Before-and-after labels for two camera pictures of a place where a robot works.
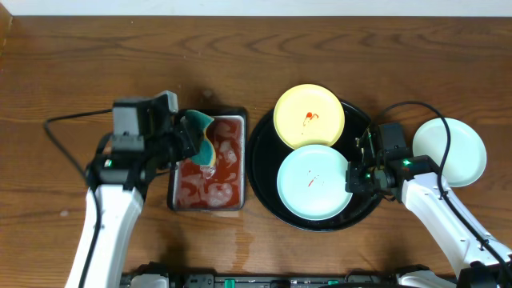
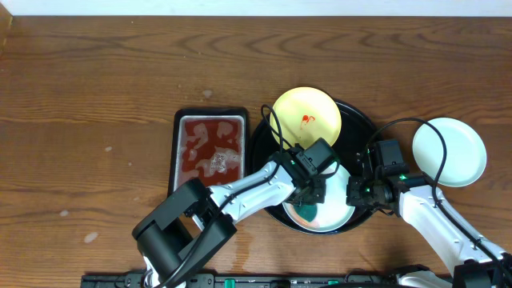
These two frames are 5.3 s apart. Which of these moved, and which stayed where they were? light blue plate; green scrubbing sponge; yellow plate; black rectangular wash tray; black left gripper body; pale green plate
Moved: black left gripper body; pale green plate; green scrubbing sponge
Stayed: light blue plate; black rectangular wash tray; yellow plate
